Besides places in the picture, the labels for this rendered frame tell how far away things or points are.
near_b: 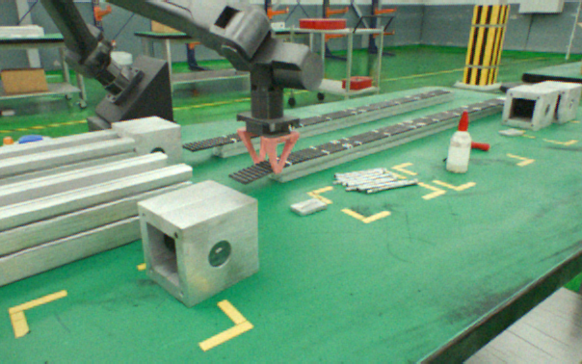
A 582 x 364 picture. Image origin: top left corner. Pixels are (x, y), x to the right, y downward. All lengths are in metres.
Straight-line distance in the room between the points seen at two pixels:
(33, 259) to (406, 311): 0.43
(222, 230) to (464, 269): 0.30
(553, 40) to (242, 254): 11.80
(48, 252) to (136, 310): 0.15
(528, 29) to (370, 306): 11.99
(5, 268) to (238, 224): 0.27
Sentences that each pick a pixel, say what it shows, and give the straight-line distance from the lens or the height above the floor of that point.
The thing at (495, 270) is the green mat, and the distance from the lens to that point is 0.60.
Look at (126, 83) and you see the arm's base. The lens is 1.30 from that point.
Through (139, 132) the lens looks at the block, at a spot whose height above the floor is 0.87.
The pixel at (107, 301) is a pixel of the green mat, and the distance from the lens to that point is 0.53.
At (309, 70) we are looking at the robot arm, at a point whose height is 0.99.
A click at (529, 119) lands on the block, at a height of 0.80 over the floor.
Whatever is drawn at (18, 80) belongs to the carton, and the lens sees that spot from 5.60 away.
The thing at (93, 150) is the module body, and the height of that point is 0.86.
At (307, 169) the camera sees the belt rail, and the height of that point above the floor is 0.79.
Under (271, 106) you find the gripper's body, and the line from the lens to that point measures 0.74.
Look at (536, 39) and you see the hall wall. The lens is 12.31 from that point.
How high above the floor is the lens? 1.08
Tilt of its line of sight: 22 degrees down
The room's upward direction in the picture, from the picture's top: straight up
